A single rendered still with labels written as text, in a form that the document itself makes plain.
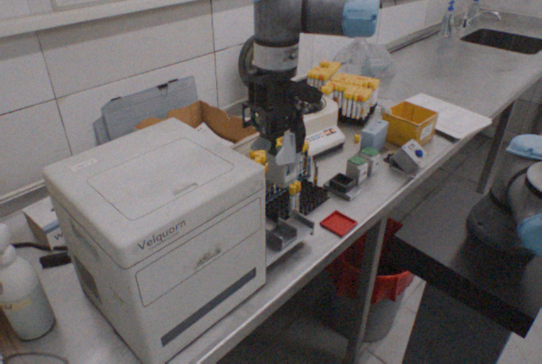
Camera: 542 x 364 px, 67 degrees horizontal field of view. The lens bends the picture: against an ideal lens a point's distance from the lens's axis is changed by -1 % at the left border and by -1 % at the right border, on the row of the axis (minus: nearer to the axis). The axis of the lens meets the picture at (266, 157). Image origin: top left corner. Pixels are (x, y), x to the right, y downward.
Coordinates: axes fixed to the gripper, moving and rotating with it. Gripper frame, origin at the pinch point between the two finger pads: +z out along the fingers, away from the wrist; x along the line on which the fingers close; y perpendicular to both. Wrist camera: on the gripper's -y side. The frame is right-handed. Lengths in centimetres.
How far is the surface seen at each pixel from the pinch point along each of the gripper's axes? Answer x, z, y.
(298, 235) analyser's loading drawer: 2.2, 20.7, -3.4
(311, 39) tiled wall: -61, 5, -81
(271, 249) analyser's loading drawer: 1.0, 20.7, 4.0
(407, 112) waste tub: -11, 18, -74
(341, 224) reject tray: 4.4, 24.5, -17.2
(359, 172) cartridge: -2.6, 20.1, -33.9
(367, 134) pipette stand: -9.1, 15.4, -46.2
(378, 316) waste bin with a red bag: 4, 93, -52
